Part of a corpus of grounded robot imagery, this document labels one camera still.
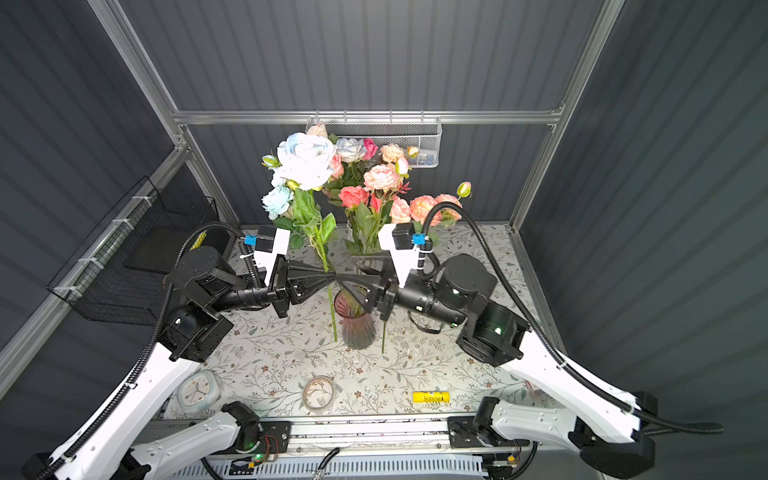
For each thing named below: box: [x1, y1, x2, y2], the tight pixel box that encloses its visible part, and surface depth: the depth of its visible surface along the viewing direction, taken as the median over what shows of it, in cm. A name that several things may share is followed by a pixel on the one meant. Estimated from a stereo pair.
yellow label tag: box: [412, 392, 450, 403], surface depth 80 cm
